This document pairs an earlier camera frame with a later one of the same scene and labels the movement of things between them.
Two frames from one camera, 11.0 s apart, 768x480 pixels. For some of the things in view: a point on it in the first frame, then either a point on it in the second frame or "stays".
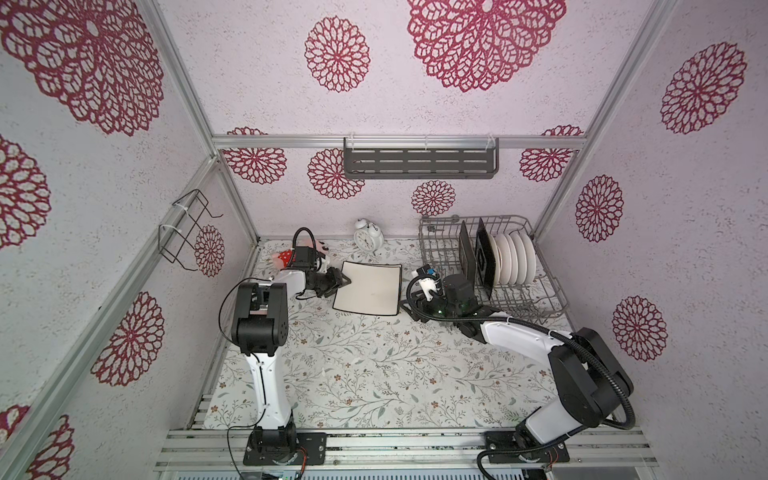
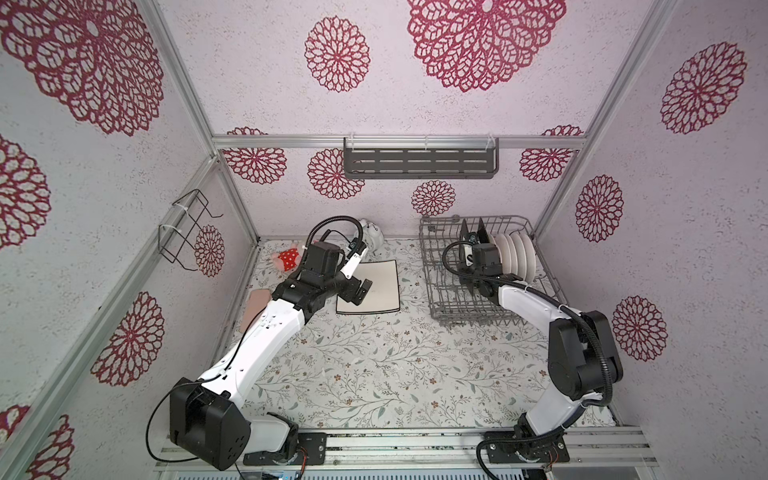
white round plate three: [521, 256] stays
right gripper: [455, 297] -> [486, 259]
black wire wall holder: [193, 205] stays
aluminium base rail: [403, 449] stays
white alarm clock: [368, 236] stays
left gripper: [335, 281] -> [350, 293]
